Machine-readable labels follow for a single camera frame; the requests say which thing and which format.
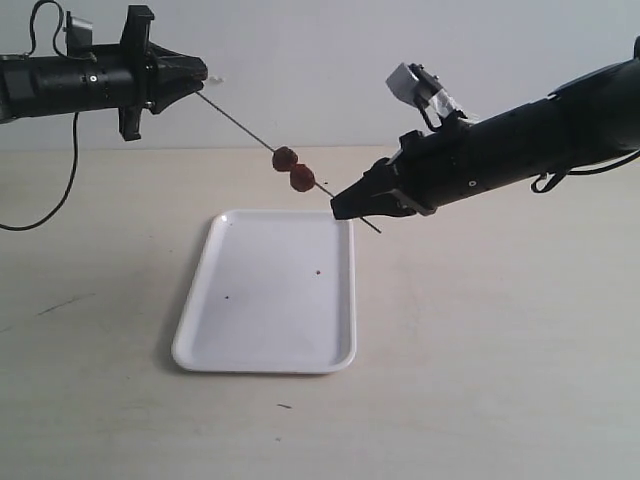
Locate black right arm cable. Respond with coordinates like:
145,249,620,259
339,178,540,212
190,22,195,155
529,152,640,192

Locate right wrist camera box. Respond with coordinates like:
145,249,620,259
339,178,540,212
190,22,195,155
385,63,478,131

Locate white rectangular plastic tray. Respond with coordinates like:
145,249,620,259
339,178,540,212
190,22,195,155
171,209,357,375

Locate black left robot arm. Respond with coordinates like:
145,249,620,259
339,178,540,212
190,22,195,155
1,5,208,141

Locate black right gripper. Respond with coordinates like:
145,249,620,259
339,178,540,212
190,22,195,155
330,122,475,220

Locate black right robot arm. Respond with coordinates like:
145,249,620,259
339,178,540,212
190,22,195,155
331,56,639,220

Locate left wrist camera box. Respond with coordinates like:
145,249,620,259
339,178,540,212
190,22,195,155
64,11,93,56

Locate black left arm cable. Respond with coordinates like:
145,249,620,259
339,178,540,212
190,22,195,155
0,112,81,232

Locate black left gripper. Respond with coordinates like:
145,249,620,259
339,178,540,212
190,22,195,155
119,5,208,140

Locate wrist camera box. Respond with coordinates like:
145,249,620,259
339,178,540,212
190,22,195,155
64,11,93,56
385,63,478,131

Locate thin metal skewer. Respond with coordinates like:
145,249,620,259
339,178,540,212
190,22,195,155
195,90,383,236

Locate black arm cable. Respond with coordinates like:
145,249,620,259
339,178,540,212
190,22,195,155
529,152,640,192
0,112,81,232

